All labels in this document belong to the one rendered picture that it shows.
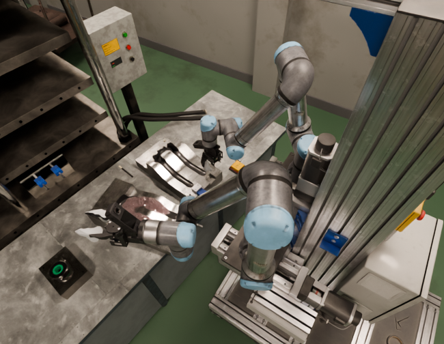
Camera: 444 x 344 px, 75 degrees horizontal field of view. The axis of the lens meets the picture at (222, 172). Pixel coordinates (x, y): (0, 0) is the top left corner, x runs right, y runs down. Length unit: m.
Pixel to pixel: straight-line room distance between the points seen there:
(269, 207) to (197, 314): 1.72
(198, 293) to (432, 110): 1.98
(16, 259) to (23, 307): 0.27
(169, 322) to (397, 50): 2.10
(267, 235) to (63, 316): 1.20
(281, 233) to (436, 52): 0.45
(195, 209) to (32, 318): 1.04
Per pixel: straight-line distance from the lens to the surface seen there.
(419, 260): 1.29
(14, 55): 1.73
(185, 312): 2.33
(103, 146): 2.18
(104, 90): 1.88
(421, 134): 0.77
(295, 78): 1.11
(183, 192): 1.66
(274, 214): 0.67
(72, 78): 1.93
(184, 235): 0.89
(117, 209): 0.91
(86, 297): 1.66
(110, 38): 1.97
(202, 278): 2.38
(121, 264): 1.65
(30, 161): 1.95
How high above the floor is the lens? 2.27
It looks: 53 degrees down
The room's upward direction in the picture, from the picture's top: 2 degrees counter-clockwise
